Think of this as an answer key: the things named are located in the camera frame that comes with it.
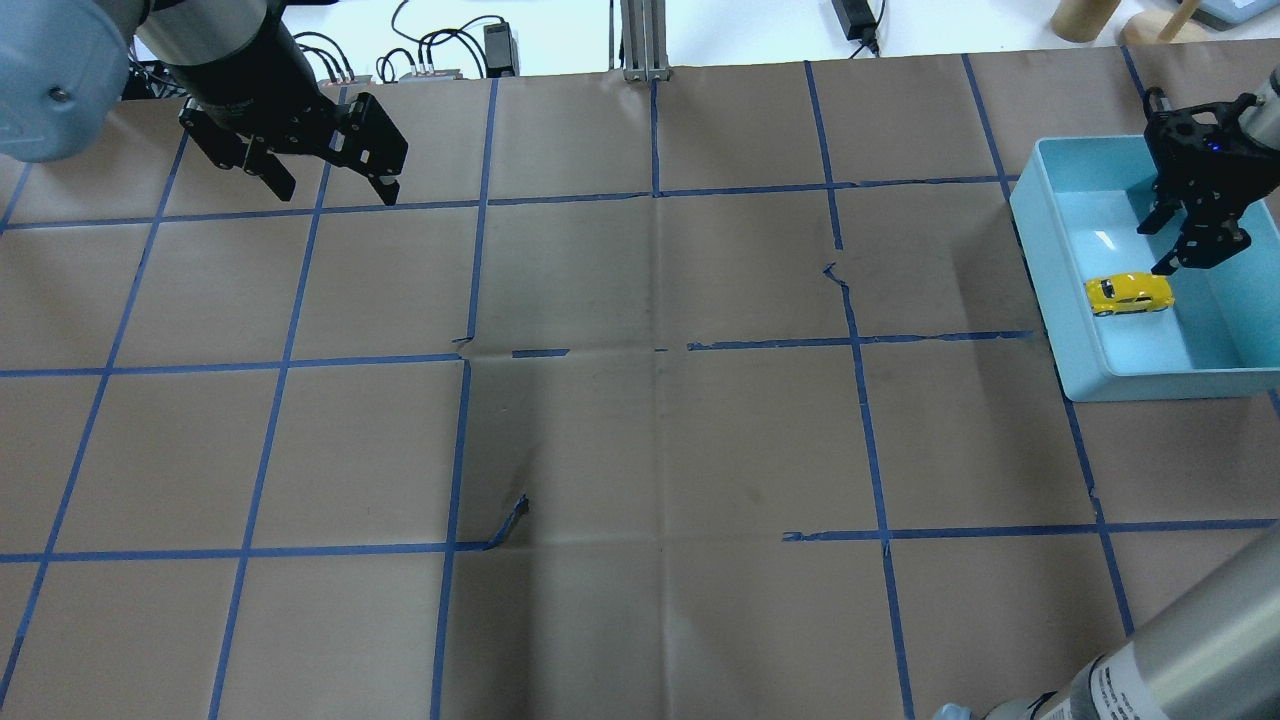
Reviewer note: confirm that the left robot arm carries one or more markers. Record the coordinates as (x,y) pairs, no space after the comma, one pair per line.
(65,64)

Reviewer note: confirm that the yellow toy beetle car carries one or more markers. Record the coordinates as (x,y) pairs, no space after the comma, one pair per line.
(1128,293)

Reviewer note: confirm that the light blue plastic bin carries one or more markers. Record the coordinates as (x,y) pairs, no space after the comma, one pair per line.
(1077,206)

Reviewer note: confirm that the brown paper table cover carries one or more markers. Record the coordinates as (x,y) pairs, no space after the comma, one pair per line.
(722,399)

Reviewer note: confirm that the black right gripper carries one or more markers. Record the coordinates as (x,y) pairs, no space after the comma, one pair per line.
(1218,172)

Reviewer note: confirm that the wooden cylinder cup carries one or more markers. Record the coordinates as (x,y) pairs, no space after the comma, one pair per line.
(1082,21)

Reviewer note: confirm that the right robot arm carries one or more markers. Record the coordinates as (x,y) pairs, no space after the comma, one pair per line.
(1211,654)

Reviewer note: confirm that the aluminium frame post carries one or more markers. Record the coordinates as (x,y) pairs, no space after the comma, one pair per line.
(642,40)

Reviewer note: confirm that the black power adapter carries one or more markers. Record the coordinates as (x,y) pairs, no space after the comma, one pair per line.
(501,50)

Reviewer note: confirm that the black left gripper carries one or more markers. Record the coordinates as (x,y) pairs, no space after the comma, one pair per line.
(250,88)

